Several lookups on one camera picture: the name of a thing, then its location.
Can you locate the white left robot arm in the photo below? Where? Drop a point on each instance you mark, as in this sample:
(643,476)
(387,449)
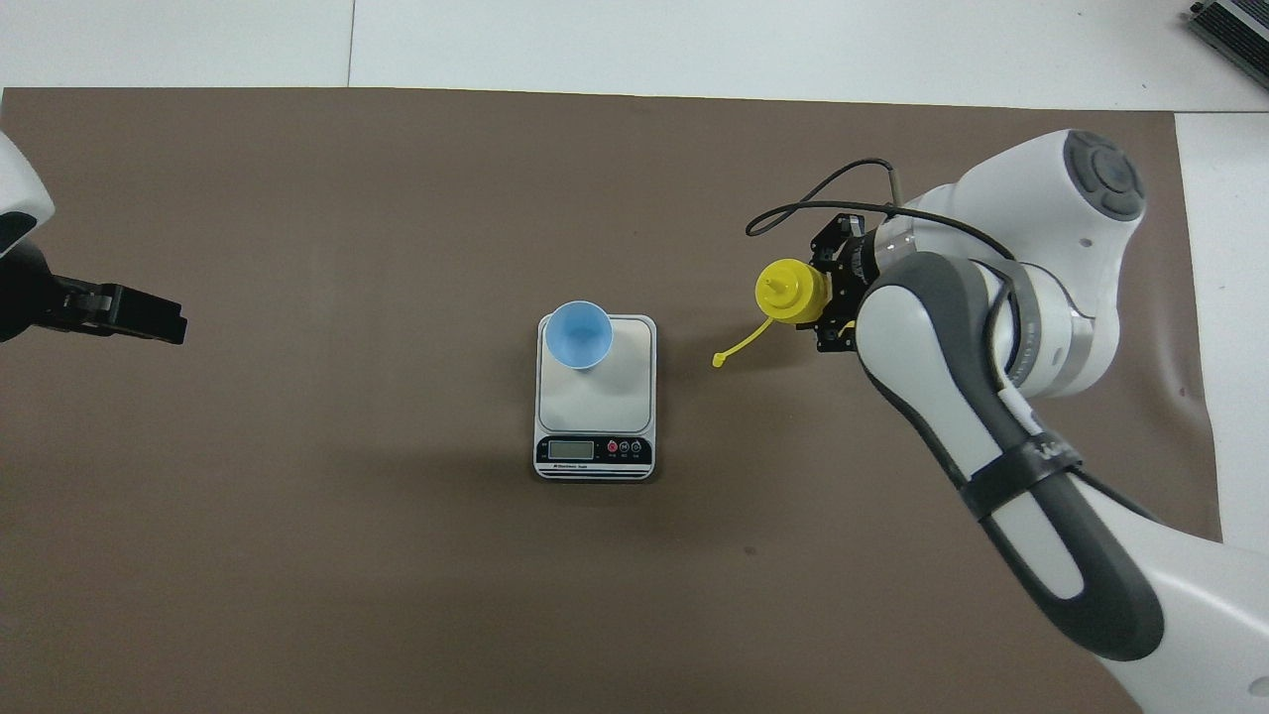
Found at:
(20,193)

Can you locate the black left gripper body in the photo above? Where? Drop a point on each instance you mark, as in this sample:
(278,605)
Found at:
(25,297)

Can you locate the white digital kitchen scale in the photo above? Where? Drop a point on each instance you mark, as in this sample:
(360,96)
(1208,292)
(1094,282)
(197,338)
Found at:
(605,416)

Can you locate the yellow squeeze seasoning bottle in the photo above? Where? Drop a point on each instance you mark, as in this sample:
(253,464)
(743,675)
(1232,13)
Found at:
(793,296)

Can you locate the brown table mat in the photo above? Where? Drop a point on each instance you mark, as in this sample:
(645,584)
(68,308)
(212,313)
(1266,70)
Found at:
(397,198)

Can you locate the light blue plastic cup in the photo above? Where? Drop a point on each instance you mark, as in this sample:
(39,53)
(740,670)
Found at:
(578,335)

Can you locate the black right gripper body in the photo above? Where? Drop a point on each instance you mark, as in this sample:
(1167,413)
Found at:
(861,268)

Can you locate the grey ribbed metal device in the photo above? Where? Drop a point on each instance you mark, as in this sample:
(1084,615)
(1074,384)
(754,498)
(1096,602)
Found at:
(1239,35)

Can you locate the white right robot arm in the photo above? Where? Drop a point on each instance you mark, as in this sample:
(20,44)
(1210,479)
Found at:
(1051,297)

